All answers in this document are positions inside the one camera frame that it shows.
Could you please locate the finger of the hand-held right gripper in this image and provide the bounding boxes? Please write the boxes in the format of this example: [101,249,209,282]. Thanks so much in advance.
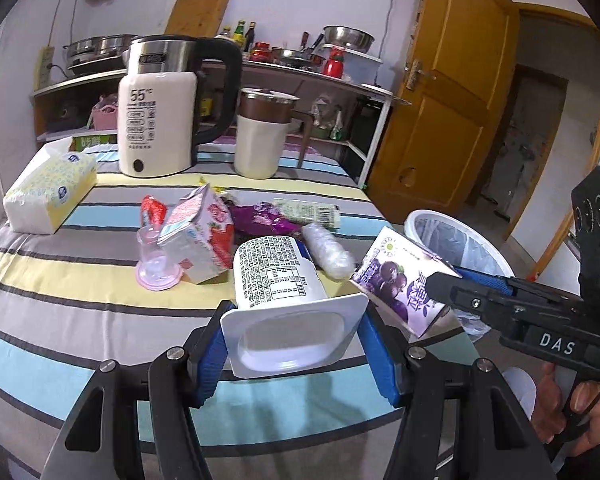
[425,272,536,341]
[452,264,583,306]

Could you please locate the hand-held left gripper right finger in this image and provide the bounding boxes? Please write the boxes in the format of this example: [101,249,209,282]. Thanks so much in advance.
[357,305,561,480]

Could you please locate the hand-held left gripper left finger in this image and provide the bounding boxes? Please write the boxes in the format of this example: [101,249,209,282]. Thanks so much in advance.
[40,300,236,480]

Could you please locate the purple milk carton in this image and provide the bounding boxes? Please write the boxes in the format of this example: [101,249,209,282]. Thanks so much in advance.
[350,225,463,338]

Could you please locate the white trash bin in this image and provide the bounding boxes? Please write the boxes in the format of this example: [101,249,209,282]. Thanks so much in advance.
[404,209,517,343]

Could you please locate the white yogurt cup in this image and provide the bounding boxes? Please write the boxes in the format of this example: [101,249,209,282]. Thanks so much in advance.
[220,235,371,380]

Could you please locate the red strawberry milk carton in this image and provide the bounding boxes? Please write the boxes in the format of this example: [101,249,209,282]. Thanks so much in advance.
[157,182,236,286]

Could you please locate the clear plastic bottle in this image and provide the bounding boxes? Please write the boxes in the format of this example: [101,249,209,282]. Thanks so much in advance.
[300,222,356,281]

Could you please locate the purple wrapper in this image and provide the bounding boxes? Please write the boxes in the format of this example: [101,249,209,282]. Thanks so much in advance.
[227,201,301,238]

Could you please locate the green and white wrapper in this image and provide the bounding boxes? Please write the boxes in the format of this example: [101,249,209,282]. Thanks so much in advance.
[275,197,342,231]

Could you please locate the person's right hand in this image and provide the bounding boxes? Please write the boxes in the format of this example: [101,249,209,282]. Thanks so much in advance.
[530,360,600,463]

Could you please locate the clear bin liner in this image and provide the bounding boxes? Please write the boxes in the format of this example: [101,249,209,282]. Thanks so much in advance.
[412,215,506,341]

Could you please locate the clear pink plastic cup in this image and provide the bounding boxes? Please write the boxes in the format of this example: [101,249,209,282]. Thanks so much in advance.
[135,225,183,292]

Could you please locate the striped tablecloth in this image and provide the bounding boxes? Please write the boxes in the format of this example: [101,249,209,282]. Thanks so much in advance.
[0,140,473,480]

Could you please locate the wooden door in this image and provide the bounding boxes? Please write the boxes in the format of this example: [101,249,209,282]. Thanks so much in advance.
[367,0,521,223]

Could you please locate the red wrapper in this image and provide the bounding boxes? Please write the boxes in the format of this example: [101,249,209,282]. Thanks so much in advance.
[140,195,170,233]

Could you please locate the yellow wrapper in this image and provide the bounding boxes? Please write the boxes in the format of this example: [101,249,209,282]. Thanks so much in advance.
[196,175,229,197]

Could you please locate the cream and brown lidded jug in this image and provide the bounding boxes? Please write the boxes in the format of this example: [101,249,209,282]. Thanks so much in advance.
[233,87,316,180]

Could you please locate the plastic bag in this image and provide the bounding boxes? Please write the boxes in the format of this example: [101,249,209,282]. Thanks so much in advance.
[312,95,346,141]

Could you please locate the tissue pack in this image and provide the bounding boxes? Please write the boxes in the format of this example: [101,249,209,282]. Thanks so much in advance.
[2,140,99,235]

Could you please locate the white plastic container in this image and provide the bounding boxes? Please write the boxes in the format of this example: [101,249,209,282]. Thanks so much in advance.
[320,42,383,83]

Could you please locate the white electric kettle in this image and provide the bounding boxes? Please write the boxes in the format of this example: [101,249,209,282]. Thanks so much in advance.
[117,35,243,178]

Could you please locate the green box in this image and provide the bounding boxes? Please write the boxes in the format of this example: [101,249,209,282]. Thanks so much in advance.
[70,132,120,153]

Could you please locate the red sauce bottle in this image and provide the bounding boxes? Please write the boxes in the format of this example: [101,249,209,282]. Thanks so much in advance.
[322,45,346,79]

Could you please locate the pink basket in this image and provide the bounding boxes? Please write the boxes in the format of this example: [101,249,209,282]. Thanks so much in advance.
[91,100,119,131]

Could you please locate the steel bowl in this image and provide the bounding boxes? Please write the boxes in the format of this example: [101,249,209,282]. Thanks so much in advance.
[322,25,376,53]

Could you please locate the white kitchen shelf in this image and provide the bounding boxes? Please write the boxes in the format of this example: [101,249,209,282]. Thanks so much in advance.
[30,57,411,191]

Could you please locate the steel pan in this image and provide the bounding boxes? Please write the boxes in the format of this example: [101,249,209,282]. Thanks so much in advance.
[272,47,326,68]

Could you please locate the steel pot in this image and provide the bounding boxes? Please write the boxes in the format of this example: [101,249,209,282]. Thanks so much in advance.
[62,34,141,71]

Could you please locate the yellow power strip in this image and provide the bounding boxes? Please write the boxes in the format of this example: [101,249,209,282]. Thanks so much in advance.
[37,46,56,88]

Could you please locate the wooden cutting board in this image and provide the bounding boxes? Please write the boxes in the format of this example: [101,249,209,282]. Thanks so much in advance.
[165,0,231,40]

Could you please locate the metal door handle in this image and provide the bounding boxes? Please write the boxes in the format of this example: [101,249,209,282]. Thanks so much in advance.
[405,59,437,92]

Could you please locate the wooden door frame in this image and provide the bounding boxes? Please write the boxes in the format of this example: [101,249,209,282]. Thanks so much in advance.
[510,2,600,276]

